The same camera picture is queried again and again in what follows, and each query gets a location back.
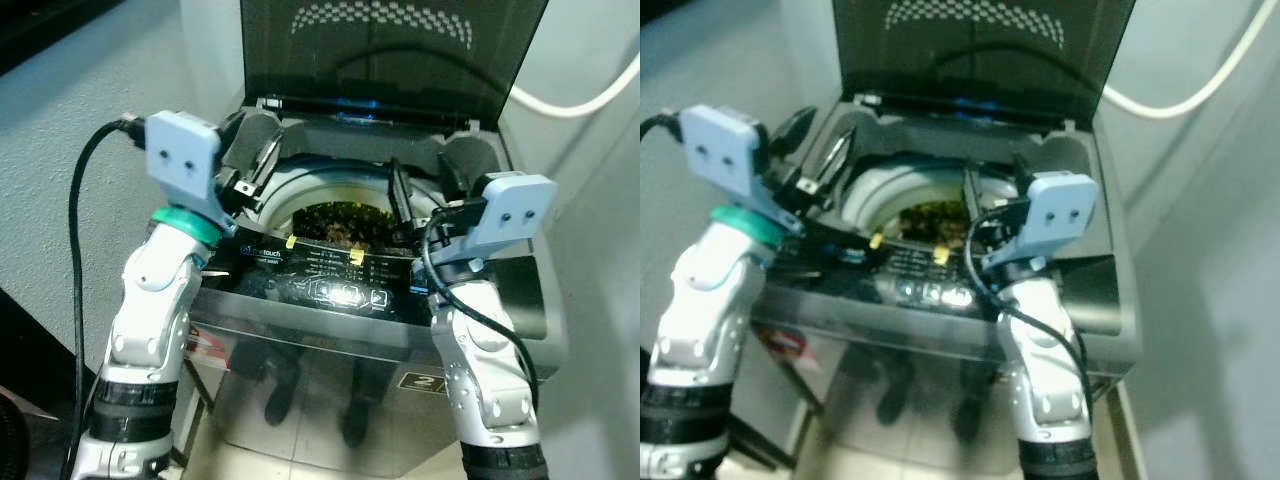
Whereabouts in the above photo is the black washer control panel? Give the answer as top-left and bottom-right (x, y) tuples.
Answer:
(788, 232), (1003, 313)
(208, 234), (443, 323)

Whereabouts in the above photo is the red washer sticker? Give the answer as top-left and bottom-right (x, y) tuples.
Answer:
(764, 324), (812, 360)
(185, 334), (228, 367)

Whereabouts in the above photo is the dark wall frame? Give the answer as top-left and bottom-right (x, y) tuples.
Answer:
(0, 0), (123, 77)
(640, 0), (703, 27)

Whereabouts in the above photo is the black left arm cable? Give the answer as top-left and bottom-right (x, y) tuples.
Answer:
(640, 112), (687, 143)
(62, 114), (153, 480)

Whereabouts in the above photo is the yellow black patterned garment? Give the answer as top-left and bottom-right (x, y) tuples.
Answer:
(898, 200), (977, 247)
(294, 200), (403, 245)

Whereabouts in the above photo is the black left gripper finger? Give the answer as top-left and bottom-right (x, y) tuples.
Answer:
(248, 134), (287, 199)
(812, 128), (859, 201)
(768, 106), (827, 163)
(216, 114), (253, 183)

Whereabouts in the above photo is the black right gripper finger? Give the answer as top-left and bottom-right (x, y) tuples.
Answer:
(434, 150), (471, 203)
(962, 164), (989, 243)
(1010, 150), (1043, 199)
(387, 158), (417, 247)

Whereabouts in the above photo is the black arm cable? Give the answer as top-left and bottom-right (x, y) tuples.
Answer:
(62, 114), (153, 480)
(640, 112), (687, 143)
(964, 200), (1093, 406)
(419, 200), (542, 413)

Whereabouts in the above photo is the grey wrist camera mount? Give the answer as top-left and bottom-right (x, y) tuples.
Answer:
(438, 172), (559, 265)
(680, 104), (804, 237)
(145, 110), (238, 237)
(984, 171), (1099, 271)

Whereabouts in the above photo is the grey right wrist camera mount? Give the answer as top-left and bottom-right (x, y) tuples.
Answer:
(438, 172), (559, 265)
(984, 171), (1099, 271)

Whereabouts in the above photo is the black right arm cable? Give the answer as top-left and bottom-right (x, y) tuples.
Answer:
(964, 200), (1093, 406)
(419, 200), (542, 413)

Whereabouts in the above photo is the grey top-load washing machine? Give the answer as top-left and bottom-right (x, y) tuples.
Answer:
(750, 88), (1146, 479)
(185, 88), (571, 477)

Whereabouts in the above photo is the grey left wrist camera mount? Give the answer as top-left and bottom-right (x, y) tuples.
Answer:
(145, 110), (238, 237)
(680, 104), (804, 237)

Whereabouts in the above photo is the black numbered washer label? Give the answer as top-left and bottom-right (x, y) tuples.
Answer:
(398, 370), (449, 395)

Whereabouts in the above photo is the white water hose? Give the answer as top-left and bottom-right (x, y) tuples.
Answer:
(1100, 0), (1280, 121)
(508, 52), (641, 120)

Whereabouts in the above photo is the dark translucent washer lid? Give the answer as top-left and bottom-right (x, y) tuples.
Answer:
(240, 0), (550, 129)
(832, 0), (1138, 129)

